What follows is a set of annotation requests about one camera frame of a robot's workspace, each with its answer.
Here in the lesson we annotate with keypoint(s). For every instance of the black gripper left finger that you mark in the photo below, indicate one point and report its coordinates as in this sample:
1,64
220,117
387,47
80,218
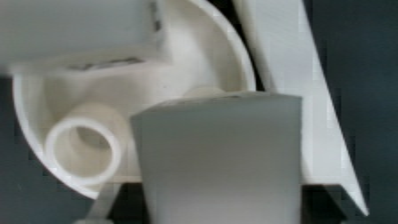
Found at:
119,205

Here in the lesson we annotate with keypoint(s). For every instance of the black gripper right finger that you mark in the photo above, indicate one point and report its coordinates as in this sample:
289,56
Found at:
321,209

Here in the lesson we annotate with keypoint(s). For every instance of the white round stool seat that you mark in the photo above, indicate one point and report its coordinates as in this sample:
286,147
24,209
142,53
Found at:
184,61

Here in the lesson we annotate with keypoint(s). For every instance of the white stool leg with tag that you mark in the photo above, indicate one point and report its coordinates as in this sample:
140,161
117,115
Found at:
76,35

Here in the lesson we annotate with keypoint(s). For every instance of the white U-shaped obstacle fence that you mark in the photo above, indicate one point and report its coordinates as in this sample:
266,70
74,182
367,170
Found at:
280,43

